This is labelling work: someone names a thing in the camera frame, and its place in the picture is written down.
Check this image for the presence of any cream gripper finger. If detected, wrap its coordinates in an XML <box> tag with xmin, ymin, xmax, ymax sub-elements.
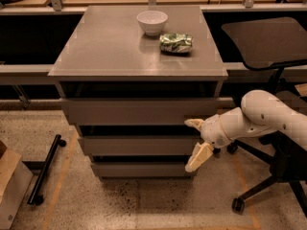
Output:
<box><xmin>184</xmin><ymin>119</ymin><xmax>204</xmax><ymax>131</ymax></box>
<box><xmin>185</xmin><ymin>142</ymin><xmax>213</xmax><ymax>173</ymax></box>

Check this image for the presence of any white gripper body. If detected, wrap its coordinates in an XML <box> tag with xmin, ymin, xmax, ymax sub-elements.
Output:
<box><xmin>201</xmin><ymin>114</ymin><xmax>231</xmax><ymax>149</ymax></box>

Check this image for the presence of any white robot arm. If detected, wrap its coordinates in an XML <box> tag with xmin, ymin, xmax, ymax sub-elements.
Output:
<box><xmin>184</xmin><ymin>90</ymin><xmax>307</xmax><ymax>173</ymax></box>

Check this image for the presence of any grey drawer cabinet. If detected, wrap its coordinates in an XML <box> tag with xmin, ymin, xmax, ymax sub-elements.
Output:
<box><xmin>49</xmin><ymin>6</ymin><xmax>227</xmax><ymax>165</ymax></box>

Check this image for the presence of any grey top drawer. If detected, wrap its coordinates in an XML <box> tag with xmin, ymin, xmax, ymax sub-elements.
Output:
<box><xmin>60</xmin><ymin>98</ymin><xmax>217</xmax><ymax>126</ymax></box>

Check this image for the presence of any green crumpled chip bag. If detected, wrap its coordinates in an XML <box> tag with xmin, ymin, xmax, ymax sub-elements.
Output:
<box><xmin>159</xmin><ymin>34</ymin><xmax>194</xmax><ymax>54</ymax></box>

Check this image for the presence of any black office chair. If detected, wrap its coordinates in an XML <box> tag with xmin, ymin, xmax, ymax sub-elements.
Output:
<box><xmin>223</xmin><ymin>16</ymin><xmax>307</xmax><ymax>216</ymax></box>

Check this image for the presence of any white bowl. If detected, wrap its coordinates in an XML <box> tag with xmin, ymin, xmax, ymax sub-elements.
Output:
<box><xmin>137</xmin><ymin>11</ymin><xmax>168</xmax><ymax>35</ymax></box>

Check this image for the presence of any cardboard box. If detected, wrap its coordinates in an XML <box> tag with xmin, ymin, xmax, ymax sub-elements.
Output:
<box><xmin>0</xmin><ymin>142</ymin><xmax>33</xmax><ymax>230</ymax></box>

